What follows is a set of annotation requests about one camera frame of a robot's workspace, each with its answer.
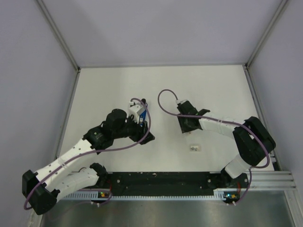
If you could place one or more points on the aluminium frame post left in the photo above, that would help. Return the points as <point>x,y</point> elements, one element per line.
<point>57,34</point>

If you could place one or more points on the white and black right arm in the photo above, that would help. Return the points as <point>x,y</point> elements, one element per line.
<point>253,141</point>

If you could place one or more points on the aluminium frame post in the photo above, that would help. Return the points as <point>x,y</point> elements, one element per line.
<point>267,32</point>
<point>57,34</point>

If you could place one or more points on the light blue slotted cable duct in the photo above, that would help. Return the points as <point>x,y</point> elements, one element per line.
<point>81,196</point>

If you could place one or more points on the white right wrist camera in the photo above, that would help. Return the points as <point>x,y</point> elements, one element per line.
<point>179,102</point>

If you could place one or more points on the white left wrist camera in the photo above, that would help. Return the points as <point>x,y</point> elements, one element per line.
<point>134,110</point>

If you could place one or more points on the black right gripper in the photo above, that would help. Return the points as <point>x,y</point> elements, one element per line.
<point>184,128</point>

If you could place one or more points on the aluminium frame post right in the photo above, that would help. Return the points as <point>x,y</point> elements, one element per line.
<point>267,32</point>

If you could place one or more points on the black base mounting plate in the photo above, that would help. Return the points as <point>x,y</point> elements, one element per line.
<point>167,183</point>

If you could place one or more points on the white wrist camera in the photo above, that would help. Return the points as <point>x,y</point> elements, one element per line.
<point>134,110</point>
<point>179,102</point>

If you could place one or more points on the aluminium frame rail front right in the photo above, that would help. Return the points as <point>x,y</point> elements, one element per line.
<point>272,181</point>

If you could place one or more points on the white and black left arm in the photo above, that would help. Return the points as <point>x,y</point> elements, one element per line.
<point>77,169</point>

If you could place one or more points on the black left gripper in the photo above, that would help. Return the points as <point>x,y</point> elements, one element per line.
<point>139,131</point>

